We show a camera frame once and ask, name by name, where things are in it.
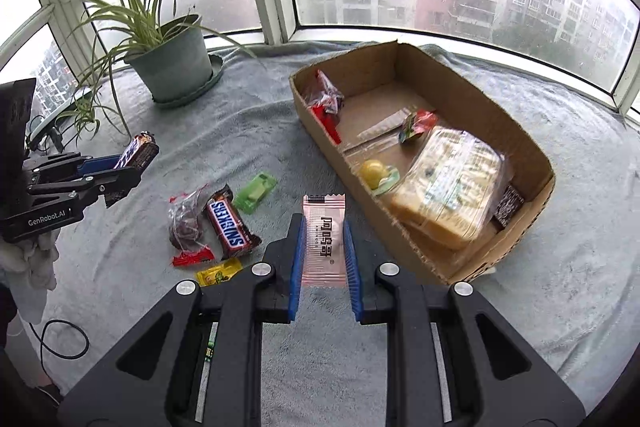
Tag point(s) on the Chinese label Snickers bar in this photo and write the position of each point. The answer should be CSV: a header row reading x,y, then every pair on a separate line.
x,y
139,153

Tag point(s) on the white gloved left hand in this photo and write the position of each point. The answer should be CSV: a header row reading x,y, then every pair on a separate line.
x,y
27,269

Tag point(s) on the dark patterned chocolate packet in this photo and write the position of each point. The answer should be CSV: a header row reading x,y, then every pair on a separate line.
x,y
508,206

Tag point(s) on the dark green candy packet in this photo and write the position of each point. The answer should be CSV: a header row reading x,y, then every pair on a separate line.
x,y
211,340

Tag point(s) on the wrapped yellow bread loaf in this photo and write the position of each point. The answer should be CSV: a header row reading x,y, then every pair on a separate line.
x,y
450,189

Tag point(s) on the large spider plant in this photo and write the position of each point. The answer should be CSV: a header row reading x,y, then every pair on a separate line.
x,y
138,21

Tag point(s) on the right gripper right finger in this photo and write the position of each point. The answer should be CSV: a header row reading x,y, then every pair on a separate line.
x,y
452,358

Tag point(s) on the English label Snickers bar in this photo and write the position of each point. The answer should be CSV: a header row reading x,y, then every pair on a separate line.
x,y
233,234

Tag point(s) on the brown cardboard box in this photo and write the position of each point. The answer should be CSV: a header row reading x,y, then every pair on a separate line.
x,y
380,79

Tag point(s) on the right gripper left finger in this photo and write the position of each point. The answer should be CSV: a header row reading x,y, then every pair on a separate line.
x,y
155,374

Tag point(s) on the clear red dried fruit bag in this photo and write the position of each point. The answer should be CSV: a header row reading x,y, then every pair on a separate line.
x,y
186,230

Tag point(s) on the pink snack packet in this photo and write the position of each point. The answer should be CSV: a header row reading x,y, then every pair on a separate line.
x,y
324,264

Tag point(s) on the red green jelly cup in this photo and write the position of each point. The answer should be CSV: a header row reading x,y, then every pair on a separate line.
x,y
417,124

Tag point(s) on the yellow jelly cup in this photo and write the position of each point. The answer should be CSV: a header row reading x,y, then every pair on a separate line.
x,y
378,177

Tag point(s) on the yellow candy packet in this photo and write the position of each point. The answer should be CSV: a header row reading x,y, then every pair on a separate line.
x,y
220,273

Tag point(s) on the small spider plant offshoot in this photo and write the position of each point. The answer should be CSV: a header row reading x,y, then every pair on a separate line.
x,y
86,114

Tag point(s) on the red snack bag in box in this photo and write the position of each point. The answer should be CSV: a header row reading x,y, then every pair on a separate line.
x,y
325,101

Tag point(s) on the green plastic plant pot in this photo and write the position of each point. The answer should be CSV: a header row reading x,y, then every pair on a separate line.
x,y
177,70

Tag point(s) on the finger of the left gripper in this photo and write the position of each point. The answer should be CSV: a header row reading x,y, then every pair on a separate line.
x,y
82,192
97,166

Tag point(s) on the light green wafer packet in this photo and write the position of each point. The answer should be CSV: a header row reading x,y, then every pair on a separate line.
x,y
254,192

